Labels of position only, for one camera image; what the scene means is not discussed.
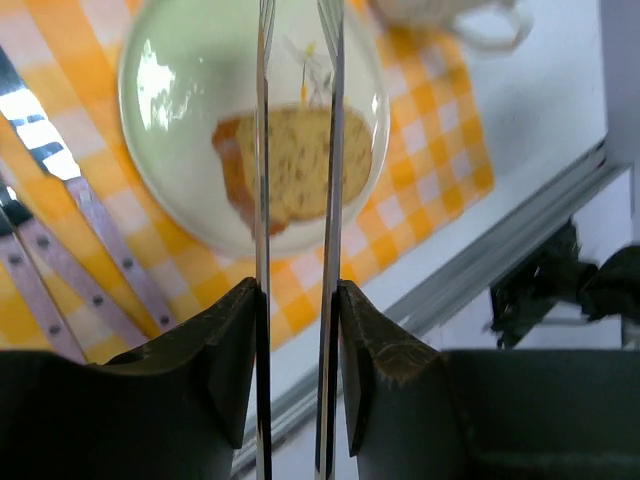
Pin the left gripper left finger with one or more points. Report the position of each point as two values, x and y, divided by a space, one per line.
173 408

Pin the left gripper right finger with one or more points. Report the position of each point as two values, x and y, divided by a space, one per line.
413 412

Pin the sliced loaf bread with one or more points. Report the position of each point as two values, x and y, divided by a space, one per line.
299 140

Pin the green white ceramic plate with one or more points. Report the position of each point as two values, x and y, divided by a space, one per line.
187 65

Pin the yellow checkered cloth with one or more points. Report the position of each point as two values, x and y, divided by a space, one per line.
436 167

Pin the pink handled fork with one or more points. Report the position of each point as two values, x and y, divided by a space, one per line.
29 282

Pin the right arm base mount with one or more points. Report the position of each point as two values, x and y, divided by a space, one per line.
553 286

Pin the aluminium frame rail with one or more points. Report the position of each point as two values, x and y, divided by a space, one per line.
418 294

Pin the pink handled knife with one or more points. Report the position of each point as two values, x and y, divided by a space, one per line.
22 109

